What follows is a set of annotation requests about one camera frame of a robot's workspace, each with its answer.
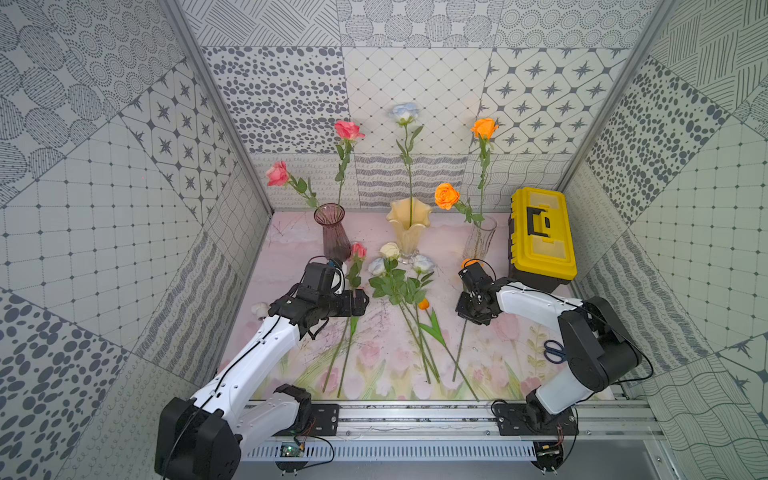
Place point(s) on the pink rose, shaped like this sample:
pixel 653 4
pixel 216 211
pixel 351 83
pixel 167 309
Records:
pixel 350 134
pixel 278 175
pixel 353 277

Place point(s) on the yellow black toolbox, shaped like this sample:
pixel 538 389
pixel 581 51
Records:
pixel 541 252

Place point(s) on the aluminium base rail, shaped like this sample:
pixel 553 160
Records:
pixel 475 420

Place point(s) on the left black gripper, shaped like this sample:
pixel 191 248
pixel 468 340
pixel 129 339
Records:
pixel 350 302

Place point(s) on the purple glass vase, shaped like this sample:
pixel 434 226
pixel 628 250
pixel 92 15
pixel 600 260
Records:
pixel 336 244

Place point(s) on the orange rose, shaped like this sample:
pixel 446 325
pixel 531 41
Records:
pixel 462 348
pixel 448 198
pixel 483 131

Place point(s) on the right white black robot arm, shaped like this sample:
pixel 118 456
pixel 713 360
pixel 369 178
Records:
pixel 597 347

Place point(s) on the orange tulip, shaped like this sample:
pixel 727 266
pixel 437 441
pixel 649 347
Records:
pixel 434 330

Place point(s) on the cream ruffled glass vase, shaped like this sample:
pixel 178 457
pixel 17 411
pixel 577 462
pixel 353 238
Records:
pixel 407 239

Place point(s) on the left circuit board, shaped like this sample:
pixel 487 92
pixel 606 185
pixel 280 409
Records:
pixel 291 458

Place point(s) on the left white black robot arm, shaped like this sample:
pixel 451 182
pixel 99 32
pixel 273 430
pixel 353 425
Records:
pixel 204 437

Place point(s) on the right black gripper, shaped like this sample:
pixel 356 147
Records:
pixel 461 308

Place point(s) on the clear glass vase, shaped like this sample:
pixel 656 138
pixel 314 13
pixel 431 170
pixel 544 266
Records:
pixel 480 238

